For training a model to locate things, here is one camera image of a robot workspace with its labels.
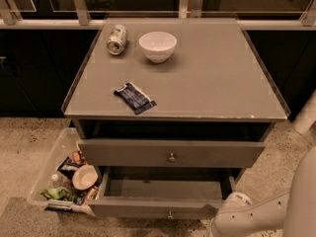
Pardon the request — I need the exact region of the grey drawer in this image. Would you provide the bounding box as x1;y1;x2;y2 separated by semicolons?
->
89;167;241;219
78;138;265;168

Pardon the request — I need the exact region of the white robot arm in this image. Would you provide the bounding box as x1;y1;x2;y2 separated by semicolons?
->
207;147;316;237

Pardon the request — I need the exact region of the grey drawer cabinet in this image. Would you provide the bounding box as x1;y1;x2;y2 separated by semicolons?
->
61;17;292;142

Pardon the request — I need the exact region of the blue snack packet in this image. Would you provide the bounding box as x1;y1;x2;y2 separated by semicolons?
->
114;82;156;115

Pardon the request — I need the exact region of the white ceramic bowl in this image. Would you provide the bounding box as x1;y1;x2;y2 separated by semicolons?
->
138;32;177;63

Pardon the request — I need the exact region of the green white soda can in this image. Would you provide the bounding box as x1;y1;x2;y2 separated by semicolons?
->
107;25;127;55

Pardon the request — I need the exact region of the red snack packet in bin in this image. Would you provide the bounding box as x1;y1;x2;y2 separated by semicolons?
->
72;150;87;166

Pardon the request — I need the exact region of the white bowl in bin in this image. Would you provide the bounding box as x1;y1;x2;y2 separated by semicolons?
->
72;165;98;191

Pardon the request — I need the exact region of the clear plastic storage bin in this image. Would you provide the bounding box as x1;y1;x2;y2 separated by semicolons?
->
28;128;101;217

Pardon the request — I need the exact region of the black snack bag in bin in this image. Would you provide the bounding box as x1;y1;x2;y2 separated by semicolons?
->
57;157;81;180

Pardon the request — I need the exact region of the brown can in bin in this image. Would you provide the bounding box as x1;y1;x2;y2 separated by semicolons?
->
85;187;99;201

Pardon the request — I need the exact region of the clear plastic bottle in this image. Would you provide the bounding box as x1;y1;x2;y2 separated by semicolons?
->
51;173;71;190

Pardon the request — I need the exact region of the green snack bag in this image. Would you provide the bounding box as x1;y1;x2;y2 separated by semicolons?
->
39;187;74;201

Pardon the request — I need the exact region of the white pole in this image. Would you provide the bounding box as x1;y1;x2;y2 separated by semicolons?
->
292;90;316;133

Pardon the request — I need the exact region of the metal railing with glass panels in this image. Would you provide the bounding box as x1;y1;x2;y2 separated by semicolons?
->
0;0;316;31

